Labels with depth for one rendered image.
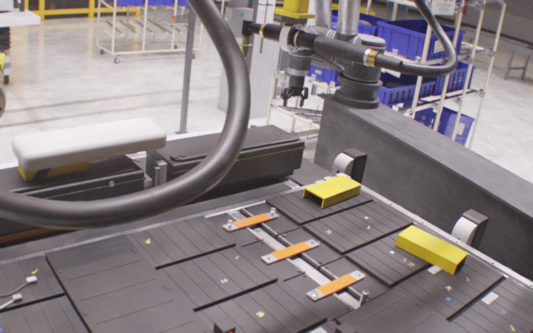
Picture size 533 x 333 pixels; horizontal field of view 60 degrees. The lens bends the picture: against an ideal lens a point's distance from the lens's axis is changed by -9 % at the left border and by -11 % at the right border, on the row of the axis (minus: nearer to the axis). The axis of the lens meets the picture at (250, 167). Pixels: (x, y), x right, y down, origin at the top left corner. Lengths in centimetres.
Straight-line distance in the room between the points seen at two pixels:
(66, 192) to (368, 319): 67
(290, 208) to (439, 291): 44
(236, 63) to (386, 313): 56
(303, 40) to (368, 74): 126
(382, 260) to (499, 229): 95
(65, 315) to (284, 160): 79
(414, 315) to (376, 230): 33
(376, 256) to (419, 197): 114
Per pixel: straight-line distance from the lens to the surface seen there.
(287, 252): 111
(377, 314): 98
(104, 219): 52
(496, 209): 202
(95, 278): 98
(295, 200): 132
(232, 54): 66
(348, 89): 263
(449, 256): 118
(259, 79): 494
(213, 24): 68
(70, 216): 52
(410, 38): 349
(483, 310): 110
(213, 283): 99
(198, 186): 54
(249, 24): 150
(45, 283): 99
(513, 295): 119
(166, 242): 109
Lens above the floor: 160
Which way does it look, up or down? 24 degrees down
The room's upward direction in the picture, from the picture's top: 7 degrees clockwise
